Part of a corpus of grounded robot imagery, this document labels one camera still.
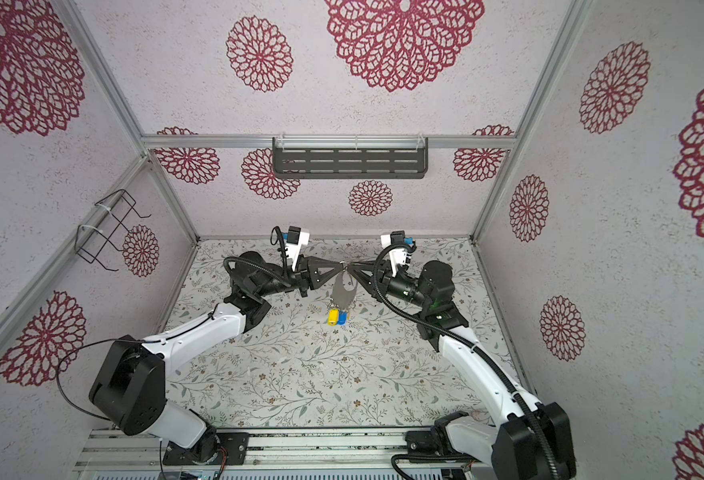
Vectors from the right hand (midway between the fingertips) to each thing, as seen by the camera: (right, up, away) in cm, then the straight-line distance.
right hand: (350, 266), depth 65 cm
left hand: (-2, -1, +3) cm, 4 cm away
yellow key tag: (-4, -12, +4) cm, 13 cm away
